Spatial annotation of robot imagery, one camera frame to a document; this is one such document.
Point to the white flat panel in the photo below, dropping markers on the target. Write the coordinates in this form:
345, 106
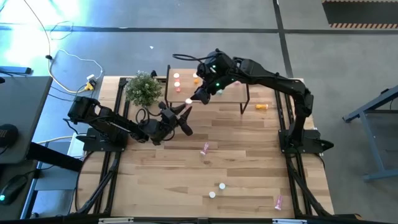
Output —
75, 149

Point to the silver metal bracket strip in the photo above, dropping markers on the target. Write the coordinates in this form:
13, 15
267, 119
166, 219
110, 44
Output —
115, 220
289, 221

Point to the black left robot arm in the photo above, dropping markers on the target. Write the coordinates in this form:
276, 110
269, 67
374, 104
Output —
118, 124

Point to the black mat hazard stripe edge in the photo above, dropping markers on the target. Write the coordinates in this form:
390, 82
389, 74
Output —
360, 12

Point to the black aluminium table frame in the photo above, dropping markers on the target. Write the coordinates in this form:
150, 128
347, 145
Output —
297, 183

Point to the green artificial potted plant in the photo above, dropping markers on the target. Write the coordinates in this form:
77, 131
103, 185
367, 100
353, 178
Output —
143, 90

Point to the dark flat tablet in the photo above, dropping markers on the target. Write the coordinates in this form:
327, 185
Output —
15, 70

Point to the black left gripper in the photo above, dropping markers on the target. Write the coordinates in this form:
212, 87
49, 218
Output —
161, 127

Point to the wooden shelf black metal legs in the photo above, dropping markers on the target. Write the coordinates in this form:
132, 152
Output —
186, 82

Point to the black round speaker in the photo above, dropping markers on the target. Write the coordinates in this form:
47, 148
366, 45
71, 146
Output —
7, 136

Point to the red pill bottle white cap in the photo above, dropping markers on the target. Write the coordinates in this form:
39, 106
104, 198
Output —
176, 75
188, 101
177, 84

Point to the black computer mouse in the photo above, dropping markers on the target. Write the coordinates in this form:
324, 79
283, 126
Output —
12, 188

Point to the grey desk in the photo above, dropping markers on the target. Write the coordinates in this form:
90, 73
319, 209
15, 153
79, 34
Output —
21, 102

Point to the black desk foot beam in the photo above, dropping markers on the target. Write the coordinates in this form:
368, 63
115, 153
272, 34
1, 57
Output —
53, 157

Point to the blue-grey metal stand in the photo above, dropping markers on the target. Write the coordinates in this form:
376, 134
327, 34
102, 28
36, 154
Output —
373, 146

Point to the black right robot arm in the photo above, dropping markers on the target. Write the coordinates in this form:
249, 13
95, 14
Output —
280, 81

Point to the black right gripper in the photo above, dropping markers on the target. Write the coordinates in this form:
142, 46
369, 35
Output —
220, 71

